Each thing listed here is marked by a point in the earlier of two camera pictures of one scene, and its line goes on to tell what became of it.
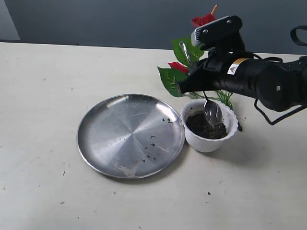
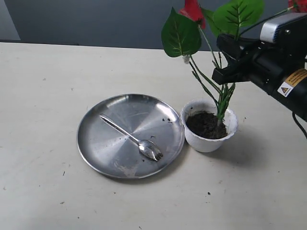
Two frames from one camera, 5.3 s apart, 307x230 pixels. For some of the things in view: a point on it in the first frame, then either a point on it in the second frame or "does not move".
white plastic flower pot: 200,135 does not move
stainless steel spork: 211,109 → 146,147
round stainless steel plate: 131,136 does not move
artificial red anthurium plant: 173,74 → 227,19
